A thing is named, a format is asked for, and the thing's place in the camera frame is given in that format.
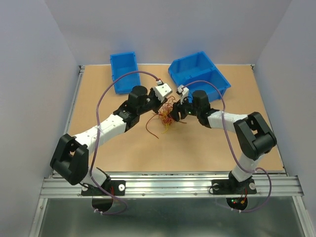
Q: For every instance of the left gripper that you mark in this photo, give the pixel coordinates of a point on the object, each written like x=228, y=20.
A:
x=158, y=104

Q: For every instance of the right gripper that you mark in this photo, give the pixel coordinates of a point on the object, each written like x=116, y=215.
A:
x=177, y=108

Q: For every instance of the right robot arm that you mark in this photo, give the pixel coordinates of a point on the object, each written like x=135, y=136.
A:
x=253, y=133

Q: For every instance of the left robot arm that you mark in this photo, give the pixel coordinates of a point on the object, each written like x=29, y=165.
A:
x=71, y=156

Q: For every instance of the large blue divided bin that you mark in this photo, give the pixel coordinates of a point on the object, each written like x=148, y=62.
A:
x=199, y=70

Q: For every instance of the small blue bin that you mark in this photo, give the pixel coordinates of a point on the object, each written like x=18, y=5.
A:
x=121, y=64

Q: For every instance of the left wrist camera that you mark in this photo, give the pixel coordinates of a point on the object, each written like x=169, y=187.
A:
x=162, y=91

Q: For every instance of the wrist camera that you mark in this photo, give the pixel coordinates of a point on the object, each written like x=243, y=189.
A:
x=162, y=91
x=183, y=92

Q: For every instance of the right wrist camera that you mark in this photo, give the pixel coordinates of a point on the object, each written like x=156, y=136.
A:
x=183, y=92

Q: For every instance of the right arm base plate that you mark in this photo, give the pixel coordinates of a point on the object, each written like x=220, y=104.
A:
x=230, y=187

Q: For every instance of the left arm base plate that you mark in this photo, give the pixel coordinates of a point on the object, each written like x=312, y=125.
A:
x=114, y=187

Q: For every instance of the aluminium rail frame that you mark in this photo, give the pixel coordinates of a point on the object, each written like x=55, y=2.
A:
x=168, y=173

